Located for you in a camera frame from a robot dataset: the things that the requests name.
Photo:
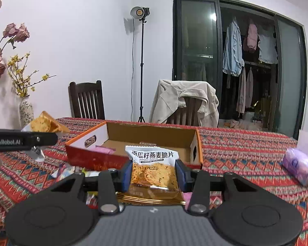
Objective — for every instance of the pink artificial flowers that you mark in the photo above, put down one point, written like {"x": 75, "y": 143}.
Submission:
{"x": 15, "y": 30}

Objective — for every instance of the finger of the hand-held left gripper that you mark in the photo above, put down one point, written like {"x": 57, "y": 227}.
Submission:
{"x": 41, "y": 139}

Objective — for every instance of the orange red cardboard box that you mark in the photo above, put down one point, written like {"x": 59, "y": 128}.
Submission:
{"x": 148, "y": 133}

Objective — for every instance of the wooden chair under jacket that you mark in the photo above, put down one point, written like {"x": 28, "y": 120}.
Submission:
{"x": 190, "y": 107}

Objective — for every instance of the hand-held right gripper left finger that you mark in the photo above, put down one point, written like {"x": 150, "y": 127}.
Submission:
{"x": 127, "y": 176}

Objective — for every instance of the dark framed sliding glass door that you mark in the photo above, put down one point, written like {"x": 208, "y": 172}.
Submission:
{"x": 197, "y": 43}

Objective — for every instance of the gold brown snack packet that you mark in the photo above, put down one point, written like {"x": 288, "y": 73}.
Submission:
{"x": 148, "y": 197}

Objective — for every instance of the white orange crisp packet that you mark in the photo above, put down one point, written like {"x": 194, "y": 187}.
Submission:
{"x": 154, "y": 174}

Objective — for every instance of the pink red small packet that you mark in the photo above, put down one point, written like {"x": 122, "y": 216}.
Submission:
{"x": 92, "y": 199}

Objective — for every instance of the pink snack packet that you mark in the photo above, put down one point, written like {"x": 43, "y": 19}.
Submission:
{"x": 102, "y": 150}

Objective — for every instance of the light blue hanging shirt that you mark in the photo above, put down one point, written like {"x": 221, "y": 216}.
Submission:
{"x": 232, "y": 51}

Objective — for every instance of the yellow white snack packet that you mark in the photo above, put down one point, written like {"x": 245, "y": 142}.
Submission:
{"x": 91, "y": 173}

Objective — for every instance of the beige long hanging garment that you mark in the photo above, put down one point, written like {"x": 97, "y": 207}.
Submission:
{"x": 241, "y": 92}

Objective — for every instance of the colourful small snack packet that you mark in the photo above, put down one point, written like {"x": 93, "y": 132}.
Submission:
{"x": 64, "y": 171}

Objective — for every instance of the purple tissue pack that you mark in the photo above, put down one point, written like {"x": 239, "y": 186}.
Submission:
{"x": 297, "y": 164}

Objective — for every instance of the pale pink long hanging garment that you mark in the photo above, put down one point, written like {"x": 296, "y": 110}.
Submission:
{"x": 249, "y": 87}

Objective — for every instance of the yellow flower branches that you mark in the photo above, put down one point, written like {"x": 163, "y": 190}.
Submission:
{"x": 21, "y": 87}

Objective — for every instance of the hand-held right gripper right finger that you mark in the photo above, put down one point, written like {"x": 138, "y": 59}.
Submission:
{"x": 180, "y": 176}

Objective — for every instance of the studio light on stand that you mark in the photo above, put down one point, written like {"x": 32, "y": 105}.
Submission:
{"x": 142, "y": 64}

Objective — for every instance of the patterned ceramic vase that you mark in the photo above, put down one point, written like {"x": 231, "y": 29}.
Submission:
{"x": 25, "y": 112}

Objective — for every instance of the white hanging garment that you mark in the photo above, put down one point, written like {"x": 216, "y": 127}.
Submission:
{"x": 268, "y": 48}

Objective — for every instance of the orange crisp packet silver ends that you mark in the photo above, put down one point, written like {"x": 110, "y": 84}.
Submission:
{"x": 45, "y": 124}

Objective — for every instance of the beige jacket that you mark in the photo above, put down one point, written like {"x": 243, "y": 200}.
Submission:
{"x": 169, "y": 94}

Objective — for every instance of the dark wooden chair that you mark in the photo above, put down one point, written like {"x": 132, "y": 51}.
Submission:
{"x": 86, "y": 87}

